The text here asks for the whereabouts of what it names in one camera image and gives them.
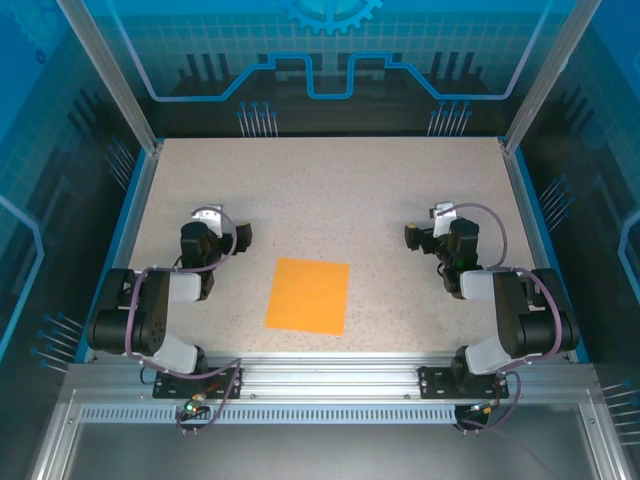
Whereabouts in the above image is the orange paper sheet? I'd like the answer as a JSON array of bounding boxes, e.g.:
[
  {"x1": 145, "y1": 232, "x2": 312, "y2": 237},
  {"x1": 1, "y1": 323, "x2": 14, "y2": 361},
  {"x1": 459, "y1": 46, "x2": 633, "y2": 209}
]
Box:
[{"x1": 264, "y1": 257, "x2": 351, "y2": 337}]

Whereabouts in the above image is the blue printed side panel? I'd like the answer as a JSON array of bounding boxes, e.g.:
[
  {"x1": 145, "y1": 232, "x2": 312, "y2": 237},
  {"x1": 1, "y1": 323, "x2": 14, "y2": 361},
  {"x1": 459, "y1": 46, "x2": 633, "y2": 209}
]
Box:
[
  {"x1": 519, "y1": 0, "x2": 640, "y2": 451},
  {"x1": 0, "y1": 0, "x2": 151, "y2": 480}
]

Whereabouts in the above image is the blue printed gear panel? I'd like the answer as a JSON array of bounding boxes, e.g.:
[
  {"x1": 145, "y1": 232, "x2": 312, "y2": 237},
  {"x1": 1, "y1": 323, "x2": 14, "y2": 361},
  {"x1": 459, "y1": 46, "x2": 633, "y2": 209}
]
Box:
[{"x1": 64, "y1": 0, "x2": 581, "y2": 139}]

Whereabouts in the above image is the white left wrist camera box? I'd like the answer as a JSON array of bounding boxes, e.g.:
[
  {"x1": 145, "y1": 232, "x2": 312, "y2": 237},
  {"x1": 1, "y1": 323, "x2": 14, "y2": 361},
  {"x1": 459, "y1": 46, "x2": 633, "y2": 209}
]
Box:
[{"x1": 192, "y1": 203, "x2": 224, "y2": 236}]

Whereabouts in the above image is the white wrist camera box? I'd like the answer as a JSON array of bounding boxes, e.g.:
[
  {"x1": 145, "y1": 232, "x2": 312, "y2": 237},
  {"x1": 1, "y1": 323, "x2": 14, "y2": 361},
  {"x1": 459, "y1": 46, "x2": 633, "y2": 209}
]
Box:
[
  {"x1": 192, "y1": 203, "x2": 224, "y2": 236},
  {"x1": 431, "y1": 201, "x2": 458, "y2": 239}
]

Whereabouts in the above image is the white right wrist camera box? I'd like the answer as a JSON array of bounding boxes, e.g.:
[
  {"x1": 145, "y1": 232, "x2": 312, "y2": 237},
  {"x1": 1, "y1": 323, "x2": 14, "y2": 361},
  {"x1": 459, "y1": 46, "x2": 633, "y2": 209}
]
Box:
[{"x1": 431, "y1": 201, "x2": 458, "y2": 239}]

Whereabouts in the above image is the blue and aluminium side frame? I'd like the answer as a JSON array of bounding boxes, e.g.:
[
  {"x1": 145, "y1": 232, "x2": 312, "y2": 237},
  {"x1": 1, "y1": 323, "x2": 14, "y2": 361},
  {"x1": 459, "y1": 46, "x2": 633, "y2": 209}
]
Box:
[
  {"x1": 499, "y1": 139, "x2": 591, "y2": 364},
  {"x1": 74, "y1": 144, "x2": 164, "y2": 364}
]

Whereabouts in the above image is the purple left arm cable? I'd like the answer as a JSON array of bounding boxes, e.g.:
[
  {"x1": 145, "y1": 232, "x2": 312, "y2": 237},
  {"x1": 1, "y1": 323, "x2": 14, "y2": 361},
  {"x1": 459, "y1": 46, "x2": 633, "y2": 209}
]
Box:
[{"x1": 123, "y1": 205, "x2": 245, "y2": 437}]

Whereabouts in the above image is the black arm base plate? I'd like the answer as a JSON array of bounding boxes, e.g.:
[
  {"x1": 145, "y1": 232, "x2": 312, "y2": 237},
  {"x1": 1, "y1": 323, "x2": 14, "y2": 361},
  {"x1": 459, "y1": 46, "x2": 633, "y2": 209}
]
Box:
[
  {"x1": 152, "y1": 366, "x2": 245, "y2": 401},
  {"x1": 418, "y1": 366, "x2": 512, "y2": 401}
]

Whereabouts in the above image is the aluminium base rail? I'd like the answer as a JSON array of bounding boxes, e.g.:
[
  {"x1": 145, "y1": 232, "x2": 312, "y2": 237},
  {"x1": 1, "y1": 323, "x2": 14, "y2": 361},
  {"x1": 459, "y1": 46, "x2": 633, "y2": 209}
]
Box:
[{"x1": 67, "y1": 352, "x2": 601, "y2": 409}]

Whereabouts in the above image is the slotted grey cable duct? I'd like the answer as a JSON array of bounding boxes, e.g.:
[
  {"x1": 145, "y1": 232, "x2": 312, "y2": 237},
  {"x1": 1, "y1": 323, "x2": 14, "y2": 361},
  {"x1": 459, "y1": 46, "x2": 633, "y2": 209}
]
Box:
[{"x1": 79, "y1": 407, "x2": 461, "y2": 424}]

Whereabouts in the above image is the aluminium frame post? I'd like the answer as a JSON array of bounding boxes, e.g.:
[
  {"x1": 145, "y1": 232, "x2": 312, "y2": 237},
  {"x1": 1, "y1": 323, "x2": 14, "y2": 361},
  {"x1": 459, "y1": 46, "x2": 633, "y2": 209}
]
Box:
[
  {"x1": 54, "y1": 0, "x2": 164, "y2": 154},
  {"x1": 501, "y1": 0, "x2": 604, "y2": 154}
]

